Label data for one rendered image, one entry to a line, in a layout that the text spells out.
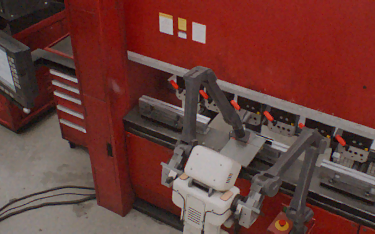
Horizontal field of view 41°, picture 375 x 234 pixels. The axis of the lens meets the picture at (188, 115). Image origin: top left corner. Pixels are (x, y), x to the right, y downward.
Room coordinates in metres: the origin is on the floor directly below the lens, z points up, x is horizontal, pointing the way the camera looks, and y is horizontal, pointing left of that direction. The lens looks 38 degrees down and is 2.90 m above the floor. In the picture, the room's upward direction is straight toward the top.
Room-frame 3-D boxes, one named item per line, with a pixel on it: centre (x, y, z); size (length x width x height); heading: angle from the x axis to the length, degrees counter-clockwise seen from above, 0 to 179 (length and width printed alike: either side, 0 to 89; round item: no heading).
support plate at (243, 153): (2.16, -0.30, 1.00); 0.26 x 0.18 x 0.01; 149
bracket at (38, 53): (2.71, 0.88, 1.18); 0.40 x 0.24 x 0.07; 59
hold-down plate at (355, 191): (1.93, -0.87, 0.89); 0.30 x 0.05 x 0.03; 59
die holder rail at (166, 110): (2.57, 0.10, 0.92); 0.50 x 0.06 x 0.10; 59
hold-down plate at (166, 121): (2.54, 0.17, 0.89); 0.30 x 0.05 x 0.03; 59
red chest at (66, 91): (3.35, 0.74, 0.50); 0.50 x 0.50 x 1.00; 59
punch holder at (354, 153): (1.99, -0.87, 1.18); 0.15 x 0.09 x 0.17; 59
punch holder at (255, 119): (2.30, -0.35, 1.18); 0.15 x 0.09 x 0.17; 59
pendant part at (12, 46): (2.39, 1.00, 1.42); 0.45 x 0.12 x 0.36; 47
